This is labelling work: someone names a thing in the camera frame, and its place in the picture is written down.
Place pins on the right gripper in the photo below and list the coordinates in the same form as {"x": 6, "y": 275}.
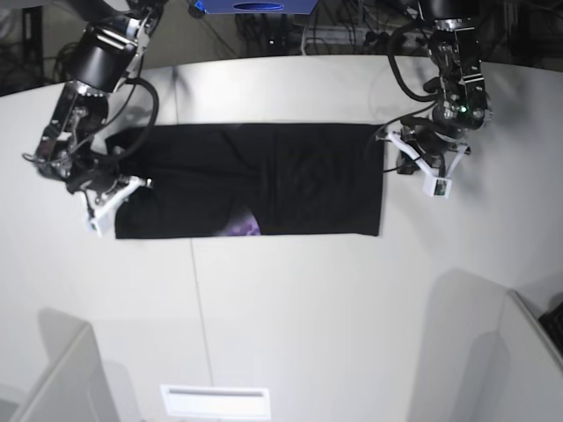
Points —
{"x": 99, "y": 176}

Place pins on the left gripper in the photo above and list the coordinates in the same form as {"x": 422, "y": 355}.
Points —
{"x": 427, "y": 143}

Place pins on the black T-shirt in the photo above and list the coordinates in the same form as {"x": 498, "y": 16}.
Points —
{"x": 264, "y": 179}

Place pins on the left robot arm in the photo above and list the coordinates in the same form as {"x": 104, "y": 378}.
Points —
{"x": 457, "y": 99}

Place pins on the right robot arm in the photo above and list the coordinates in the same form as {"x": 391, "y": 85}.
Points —
{"x": 110, "y": 50}

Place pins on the white power strip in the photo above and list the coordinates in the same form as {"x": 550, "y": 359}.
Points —
{"x": 345, "y": 36}

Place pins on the blue box with oval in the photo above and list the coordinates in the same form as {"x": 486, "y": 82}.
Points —
{"x": 224, "y": 7}

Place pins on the white left partition panel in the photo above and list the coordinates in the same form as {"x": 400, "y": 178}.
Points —
{"x": 73, "y": 387}

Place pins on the white partition panel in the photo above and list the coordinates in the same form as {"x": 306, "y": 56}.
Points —
{"x": 73, "y": 387}
{"x": 514, "y": 373}

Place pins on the black keyboard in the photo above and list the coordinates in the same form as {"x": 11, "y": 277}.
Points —
{"x": 552, "y": 322}

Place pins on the white right partition panel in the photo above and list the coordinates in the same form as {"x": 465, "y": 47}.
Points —
{"x": 514, "y": 373}

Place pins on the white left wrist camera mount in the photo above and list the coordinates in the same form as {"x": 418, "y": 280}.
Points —
{"x": 437, "y": 179}

